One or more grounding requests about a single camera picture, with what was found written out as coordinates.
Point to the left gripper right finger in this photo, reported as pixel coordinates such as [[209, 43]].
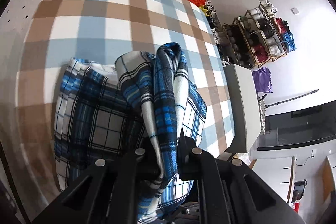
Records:
[[229, 191]]

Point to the purple cloth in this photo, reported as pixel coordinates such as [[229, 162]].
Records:
[[262, 80]]

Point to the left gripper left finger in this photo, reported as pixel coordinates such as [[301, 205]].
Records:
[[106, 192]]

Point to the grey bedside cabinet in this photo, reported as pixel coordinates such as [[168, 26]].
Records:
[[245, 108]]

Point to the brown blue checkered bed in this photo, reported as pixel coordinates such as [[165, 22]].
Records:
[[102, 30]]

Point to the wooden shoe rack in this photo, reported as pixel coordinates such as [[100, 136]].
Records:
[[258, 37]]

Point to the blue white plaid garment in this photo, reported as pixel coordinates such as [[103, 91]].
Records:
[[145, 100]]

